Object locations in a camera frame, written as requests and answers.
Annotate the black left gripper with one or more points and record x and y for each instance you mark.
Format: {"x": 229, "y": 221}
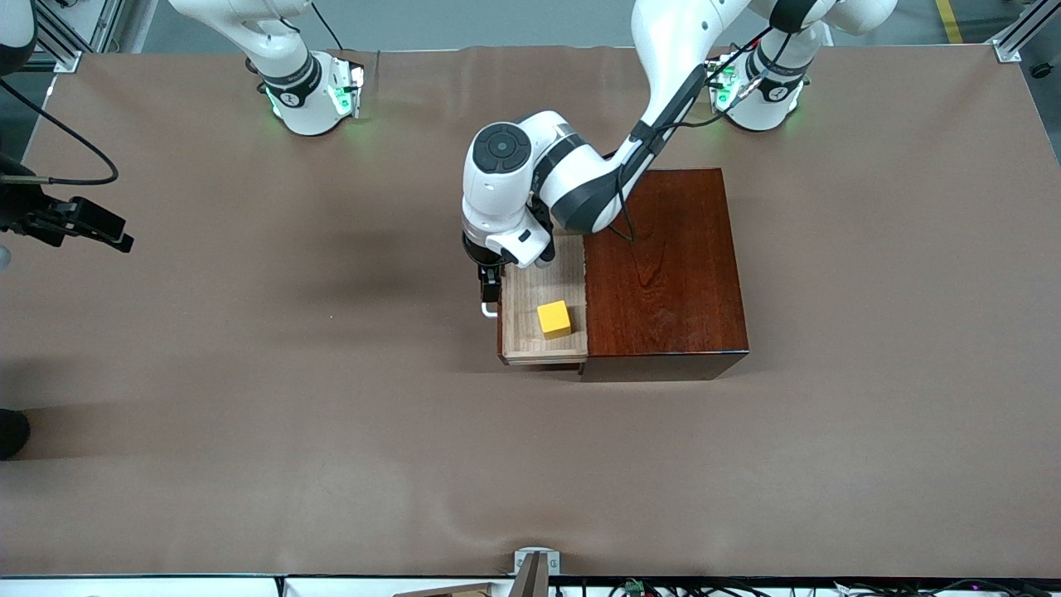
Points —
{"x": 478, "y": 254}

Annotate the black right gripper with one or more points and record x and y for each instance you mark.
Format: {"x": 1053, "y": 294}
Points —
{"x": 26, "y": 214}

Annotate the yellow wooden block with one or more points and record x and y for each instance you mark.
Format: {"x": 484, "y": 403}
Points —
{"x": 554, "y": 319}

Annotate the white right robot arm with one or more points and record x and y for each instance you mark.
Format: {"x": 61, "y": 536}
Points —
{"x": 298, "y": 91}

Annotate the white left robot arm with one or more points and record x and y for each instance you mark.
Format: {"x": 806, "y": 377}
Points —
{"x": 671, "y": 50}

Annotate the brown table cover mat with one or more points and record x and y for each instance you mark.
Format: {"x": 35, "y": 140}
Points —
{"x": 414, "y": 456}

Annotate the dark brown wooden cabinet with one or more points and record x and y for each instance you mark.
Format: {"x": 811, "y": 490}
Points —
{"x": 680, "y": 274}

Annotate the black round object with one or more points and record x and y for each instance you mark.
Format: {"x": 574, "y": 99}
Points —
{"x": 12, "y": 433}

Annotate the brown wooden board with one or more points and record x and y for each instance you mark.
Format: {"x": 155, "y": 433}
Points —
{"x": 448, "y": 591}

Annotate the small black round knob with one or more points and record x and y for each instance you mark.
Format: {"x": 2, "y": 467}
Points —
{"x": 1040, "y": 70}

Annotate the aluminium frame profile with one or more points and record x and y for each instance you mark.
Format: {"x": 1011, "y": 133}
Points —
{"x": 1024, "y": 31}
{"x": 62, "y": 40}

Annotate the grey metal bracket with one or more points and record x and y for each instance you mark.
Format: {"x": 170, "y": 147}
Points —
{"x": 537, "y": 553}

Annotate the grey metal post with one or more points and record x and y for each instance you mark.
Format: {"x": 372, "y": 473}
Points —
{"x": 530, "y": 580}

